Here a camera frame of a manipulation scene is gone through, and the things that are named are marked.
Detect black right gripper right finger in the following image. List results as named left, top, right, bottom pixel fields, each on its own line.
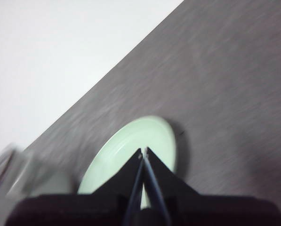
left=144, top=146, right=200, bottom=226

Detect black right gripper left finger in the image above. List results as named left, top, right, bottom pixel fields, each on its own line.
left=90, top=147, right=144, bottom=226

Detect pale green round plate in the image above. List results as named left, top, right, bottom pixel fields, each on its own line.
left=77, top=115, right=177, bottom=210

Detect pale green electric steamer pot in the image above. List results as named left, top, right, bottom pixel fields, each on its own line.
left=0, top=143, right=79, bottom=202

